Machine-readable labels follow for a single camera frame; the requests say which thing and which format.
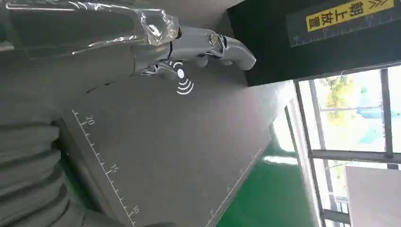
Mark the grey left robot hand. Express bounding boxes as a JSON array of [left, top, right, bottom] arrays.
[[0, 0, 257, 126]]

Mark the ribbed grey left arm sleeve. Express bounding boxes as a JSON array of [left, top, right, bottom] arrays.
[[0, 116, 126, 227]]

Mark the grey plate with ruler marks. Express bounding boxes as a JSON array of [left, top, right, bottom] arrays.
[[59, 59, 281, 227]]

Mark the black panel with ruler marks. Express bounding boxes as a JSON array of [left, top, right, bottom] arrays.
[[227, 0, 401, 87]]

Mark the yellow label with black characters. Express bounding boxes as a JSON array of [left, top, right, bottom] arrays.
[[305, 0, 395, 33]]

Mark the pale grey board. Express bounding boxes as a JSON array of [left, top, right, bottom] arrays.
[[344, 166, 401, 227]]

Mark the dark metal window frame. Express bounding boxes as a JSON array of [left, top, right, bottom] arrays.
[[283, 64, 401, 227]]

